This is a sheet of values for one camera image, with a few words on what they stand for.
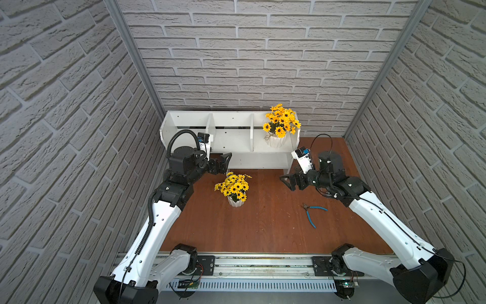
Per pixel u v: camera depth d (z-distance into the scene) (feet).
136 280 1.21
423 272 1.20
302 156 2.07
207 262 2.44
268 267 2.45
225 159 2.02
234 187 2.60
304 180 2.08
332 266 2.19
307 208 2.94
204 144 1.92
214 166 2.00
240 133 2.87
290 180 2.12
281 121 2.28
